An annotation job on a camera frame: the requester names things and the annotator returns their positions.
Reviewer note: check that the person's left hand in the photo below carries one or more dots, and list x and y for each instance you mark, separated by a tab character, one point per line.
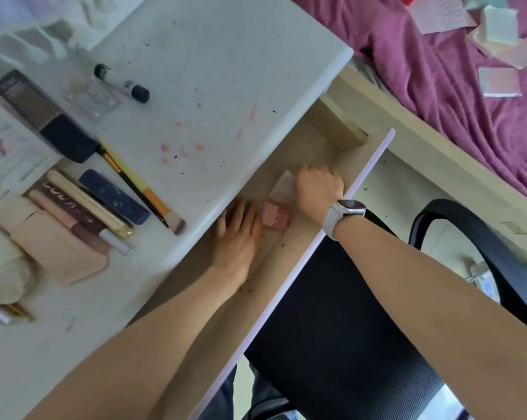
237	240

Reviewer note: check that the person's right hand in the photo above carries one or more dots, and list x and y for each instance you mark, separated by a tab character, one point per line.
318	192

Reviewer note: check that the wooden drawer lilac front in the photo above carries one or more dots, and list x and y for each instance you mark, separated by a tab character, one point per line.
285	262

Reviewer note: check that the navy lipstick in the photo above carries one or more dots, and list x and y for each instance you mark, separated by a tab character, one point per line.
114	196

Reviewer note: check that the cream gold tube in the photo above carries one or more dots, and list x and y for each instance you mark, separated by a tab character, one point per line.
88	203

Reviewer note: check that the small brown bottle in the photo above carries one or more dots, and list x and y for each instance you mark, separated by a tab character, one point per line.
121	83

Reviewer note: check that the small clear square compact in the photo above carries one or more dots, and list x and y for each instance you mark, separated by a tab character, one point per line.
92	100

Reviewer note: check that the white oval compact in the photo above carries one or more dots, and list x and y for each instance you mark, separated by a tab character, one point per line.
5	279

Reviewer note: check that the paper instruction sheet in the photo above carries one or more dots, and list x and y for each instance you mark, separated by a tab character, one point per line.
9	157

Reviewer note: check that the dark foundation box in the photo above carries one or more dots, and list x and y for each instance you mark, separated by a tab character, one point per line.
31	104

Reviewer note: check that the person's right forearm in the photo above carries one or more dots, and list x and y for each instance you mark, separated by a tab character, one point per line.
442	310

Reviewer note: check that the person's left forearm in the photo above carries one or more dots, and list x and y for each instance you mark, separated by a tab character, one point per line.
149	345

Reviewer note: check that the person's blue jeans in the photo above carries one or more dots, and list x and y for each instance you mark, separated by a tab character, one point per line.
263	398

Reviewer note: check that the white smartwatch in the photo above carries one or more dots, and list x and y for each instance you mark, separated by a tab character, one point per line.
337	218

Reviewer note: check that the black office chair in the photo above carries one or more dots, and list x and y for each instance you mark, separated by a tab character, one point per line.
333	336

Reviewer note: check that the magenta bed sheet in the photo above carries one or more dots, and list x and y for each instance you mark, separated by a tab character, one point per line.
421	61

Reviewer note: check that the white table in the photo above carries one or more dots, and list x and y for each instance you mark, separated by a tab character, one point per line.
202	61

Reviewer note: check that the white blue plastic package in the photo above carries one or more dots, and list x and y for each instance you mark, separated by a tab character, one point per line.
484	279

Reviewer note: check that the wooden bed frame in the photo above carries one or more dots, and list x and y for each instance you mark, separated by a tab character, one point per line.
421	148

